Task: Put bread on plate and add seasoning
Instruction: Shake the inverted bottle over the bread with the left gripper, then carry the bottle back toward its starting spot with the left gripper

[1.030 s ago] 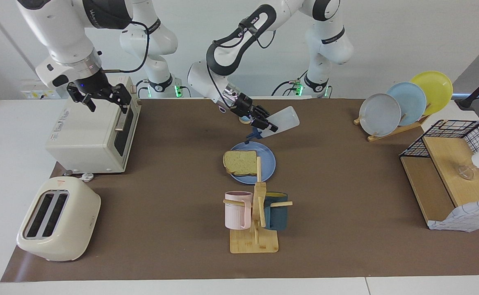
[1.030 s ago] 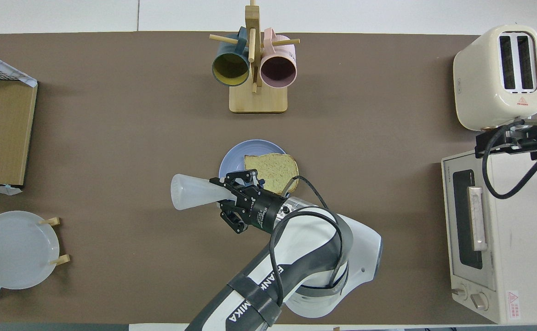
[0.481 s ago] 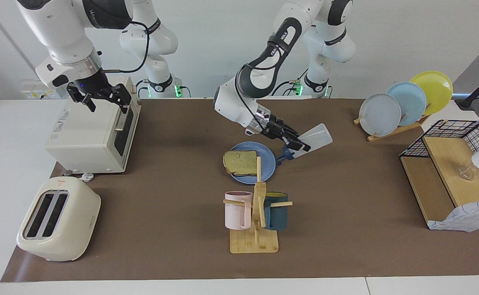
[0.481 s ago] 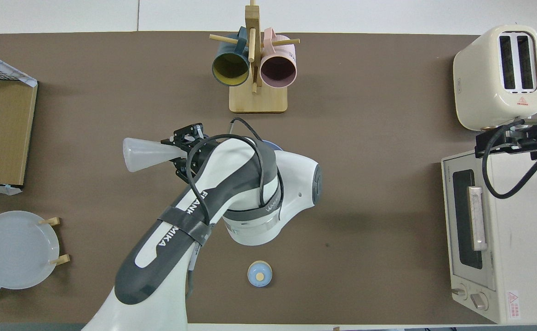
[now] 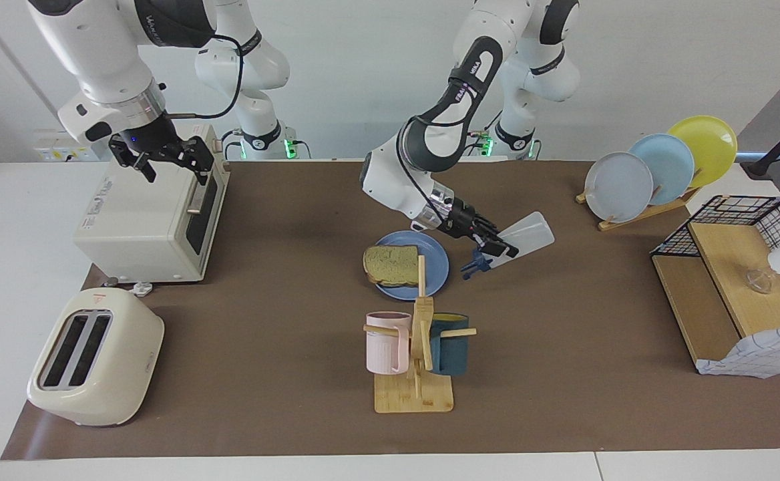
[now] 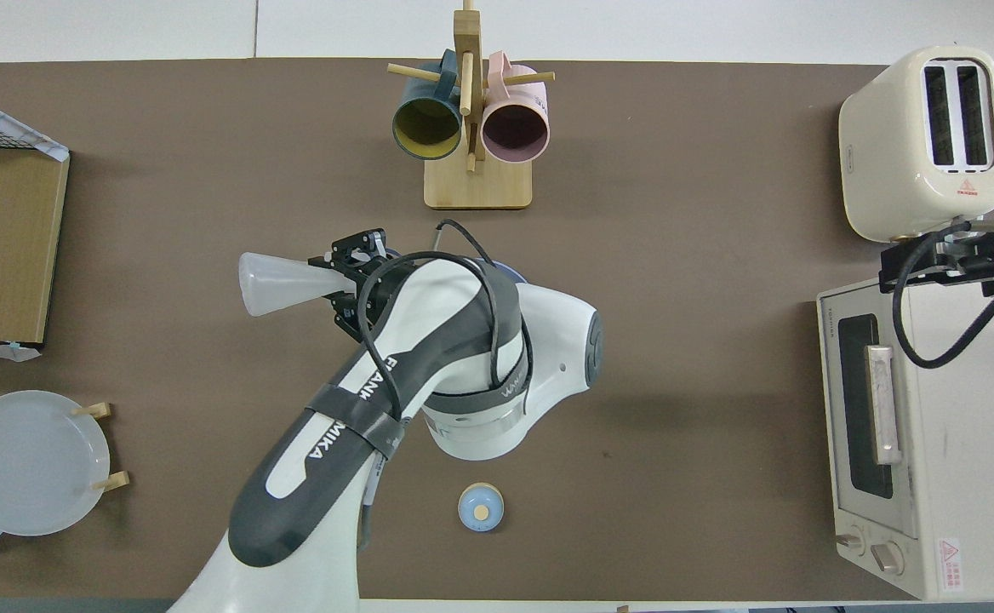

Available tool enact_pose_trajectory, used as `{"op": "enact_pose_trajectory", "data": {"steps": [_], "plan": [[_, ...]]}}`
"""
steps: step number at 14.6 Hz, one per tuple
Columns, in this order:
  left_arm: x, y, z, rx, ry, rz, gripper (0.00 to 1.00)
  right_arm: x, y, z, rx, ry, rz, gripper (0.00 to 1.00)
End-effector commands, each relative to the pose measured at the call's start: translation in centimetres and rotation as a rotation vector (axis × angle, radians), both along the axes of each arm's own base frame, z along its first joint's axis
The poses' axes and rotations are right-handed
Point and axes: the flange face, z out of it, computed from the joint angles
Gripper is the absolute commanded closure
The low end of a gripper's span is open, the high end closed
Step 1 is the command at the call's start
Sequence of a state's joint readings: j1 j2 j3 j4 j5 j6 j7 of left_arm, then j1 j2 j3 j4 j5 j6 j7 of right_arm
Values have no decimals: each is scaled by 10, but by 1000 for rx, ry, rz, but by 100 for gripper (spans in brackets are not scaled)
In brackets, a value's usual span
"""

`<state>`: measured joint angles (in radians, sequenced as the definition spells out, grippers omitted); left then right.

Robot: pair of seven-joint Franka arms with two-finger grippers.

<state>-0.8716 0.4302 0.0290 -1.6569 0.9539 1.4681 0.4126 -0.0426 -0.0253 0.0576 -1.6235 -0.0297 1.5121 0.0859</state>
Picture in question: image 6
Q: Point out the wooden mug tree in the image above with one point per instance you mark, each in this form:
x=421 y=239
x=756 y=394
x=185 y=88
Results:
x=478 y=183

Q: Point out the squeeze bottle with navy cap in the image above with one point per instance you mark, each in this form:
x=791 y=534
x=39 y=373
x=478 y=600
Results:
x=276 y=285

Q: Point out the cream toaster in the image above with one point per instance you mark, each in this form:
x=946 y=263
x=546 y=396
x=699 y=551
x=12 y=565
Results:
x=884 y=153

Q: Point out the dark teal mug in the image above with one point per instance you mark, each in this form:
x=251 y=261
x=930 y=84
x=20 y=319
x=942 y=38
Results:
x=426 y=128

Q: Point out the pale grey plate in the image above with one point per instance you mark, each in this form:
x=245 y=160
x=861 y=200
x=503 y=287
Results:
x=29 y=464

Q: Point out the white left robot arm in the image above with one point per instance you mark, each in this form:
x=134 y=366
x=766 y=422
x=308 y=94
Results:
x=548 y=340

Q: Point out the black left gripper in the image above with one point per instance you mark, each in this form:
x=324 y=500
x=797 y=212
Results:
x=382 y=266

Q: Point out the brown table mat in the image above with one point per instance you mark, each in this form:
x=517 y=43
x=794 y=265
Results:
x=718 y=383

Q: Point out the pink mug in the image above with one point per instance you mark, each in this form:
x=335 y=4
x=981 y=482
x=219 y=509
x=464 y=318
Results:
x=514 y=128

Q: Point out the white toaster oven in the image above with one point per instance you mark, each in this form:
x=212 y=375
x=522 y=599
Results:
x=974 y=443

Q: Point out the periwinkle blue plate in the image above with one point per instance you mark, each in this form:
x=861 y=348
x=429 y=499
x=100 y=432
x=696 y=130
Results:
x=510 y=272

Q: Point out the wooden plate rack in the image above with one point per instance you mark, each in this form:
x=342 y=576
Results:
x=101 y=409

